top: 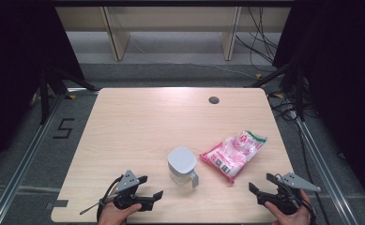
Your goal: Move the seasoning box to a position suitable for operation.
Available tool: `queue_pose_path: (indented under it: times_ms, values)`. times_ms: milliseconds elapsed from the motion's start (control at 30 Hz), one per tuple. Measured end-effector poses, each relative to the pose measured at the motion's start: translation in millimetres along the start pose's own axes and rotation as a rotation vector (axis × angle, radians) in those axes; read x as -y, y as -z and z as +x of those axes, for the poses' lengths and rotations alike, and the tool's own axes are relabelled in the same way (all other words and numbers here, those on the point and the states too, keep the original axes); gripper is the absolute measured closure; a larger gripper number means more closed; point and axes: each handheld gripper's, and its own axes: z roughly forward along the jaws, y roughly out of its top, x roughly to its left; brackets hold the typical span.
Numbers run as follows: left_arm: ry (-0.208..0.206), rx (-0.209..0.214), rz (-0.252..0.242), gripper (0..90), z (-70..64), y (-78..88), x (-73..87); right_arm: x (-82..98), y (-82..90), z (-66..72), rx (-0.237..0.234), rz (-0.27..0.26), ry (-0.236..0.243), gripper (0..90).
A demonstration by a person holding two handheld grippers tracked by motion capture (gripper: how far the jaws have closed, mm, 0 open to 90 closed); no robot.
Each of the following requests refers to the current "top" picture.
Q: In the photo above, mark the light wooden shelf unit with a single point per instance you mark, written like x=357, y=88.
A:
x=170, y=18

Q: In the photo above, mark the person's right hand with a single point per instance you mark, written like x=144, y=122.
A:
x=292, y=219

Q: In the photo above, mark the aluminium floor rail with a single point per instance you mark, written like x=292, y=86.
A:
x=20, y=168
x=324, y=165

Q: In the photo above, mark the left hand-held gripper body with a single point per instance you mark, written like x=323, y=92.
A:
x=130, y=200

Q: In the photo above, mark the black metal stand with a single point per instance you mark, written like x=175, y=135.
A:
x=44, y=97
x=299, y=93

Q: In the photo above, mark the black curtain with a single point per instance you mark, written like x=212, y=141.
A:
x=342, y=78
x=17, y=62

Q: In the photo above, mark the person's left hand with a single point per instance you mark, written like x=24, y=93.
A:
x=111, y=215

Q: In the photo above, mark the clear jar with white lid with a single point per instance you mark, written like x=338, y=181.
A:
x=181, y=162

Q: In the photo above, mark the black tape strip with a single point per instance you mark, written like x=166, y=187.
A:
x=59, y=203

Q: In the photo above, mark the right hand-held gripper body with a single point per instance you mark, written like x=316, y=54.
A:
x=285, y=201

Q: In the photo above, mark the pink and white plastic bag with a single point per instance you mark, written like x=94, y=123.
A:
x=233, y=153

